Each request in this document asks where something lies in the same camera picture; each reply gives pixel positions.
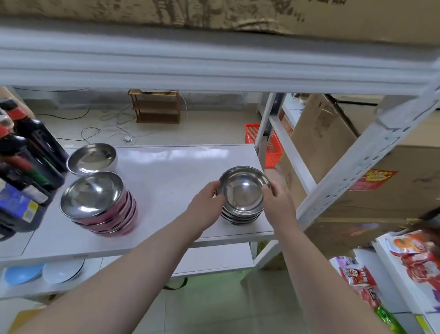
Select dark sauce bottle red cap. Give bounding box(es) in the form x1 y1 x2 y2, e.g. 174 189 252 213
0 125 66 191
0 156 52 207
7 107 70 173

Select black strap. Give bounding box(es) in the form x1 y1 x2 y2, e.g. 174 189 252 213
162 276 188 291

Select green snack packet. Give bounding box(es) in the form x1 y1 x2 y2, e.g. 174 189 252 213
375 306 408 334

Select light blue plate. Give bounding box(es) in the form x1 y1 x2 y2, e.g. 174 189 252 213
3 264 44 286

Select stack of small steel bowls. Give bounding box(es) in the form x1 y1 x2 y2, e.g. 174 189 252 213
217 166 272 226

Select person's left hand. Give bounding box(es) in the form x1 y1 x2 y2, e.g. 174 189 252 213
186 181 227 241

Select person's right hand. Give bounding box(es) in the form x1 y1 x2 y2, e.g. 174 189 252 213
260 181 298 239

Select purple snack packet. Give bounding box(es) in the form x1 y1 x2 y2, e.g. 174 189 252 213
334 256 358 270

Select flat cardboard sheet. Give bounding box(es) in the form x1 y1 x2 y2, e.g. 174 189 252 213
0 0 440 46

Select person's right forearm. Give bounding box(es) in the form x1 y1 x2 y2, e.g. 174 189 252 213
274 225 393 334

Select white metal shelf rack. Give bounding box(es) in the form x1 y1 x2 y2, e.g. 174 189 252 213
0 17 440 301
254 92 318 207

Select person's left forearm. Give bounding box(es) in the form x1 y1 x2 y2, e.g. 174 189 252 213
14 220 204 334

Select shallow steel bowl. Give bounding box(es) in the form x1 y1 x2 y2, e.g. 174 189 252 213
66 143 118 176

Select small brown wooden shelf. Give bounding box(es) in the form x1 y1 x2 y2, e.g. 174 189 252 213
128 89 181 125

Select leaning brown cardboard box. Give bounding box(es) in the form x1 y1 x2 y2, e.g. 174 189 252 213
278 94 360 208

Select dark bottle blue yellow label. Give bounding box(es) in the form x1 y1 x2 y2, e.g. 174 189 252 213
0 184 47 238

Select large cardboard box red label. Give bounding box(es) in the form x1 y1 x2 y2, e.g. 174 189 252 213
304 103 440 257

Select stack of pink steel bowls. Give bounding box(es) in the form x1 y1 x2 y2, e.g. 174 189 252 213
59 171 139 237

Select orange red snack packet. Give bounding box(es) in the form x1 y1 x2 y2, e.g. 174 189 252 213
385 230 440 294

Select white plate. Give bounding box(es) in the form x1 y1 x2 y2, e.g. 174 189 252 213
43 259 85 285

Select red plastic basket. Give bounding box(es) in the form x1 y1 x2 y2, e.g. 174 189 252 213
245 124 284 169

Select white cable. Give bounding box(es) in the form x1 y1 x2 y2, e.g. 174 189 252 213
100 93 189 145

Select black cable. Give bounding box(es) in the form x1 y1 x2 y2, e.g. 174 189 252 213
14 87 100 142

